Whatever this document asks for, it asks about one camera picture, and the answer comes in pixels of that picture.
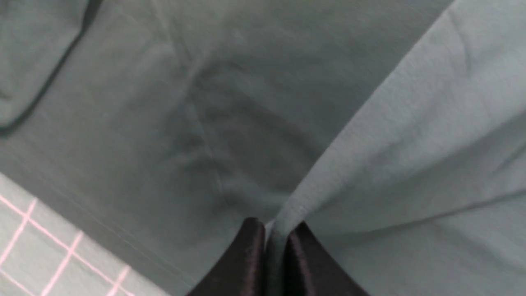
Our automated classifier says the green long-sleeve top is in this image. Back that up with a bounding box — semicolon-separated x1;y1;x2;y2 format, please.
1;0;525;296

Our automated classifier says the green checkered table cloth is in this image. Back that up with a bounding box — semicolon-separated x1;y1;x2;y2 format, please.
0;176;166;296

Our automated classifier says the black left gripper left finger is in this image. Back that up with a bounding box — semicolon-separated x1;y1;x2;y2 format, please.
188;217;265;296

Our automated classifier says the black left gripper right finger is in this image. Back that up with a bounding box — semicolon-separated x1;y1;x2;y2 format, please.
284;222;368;296

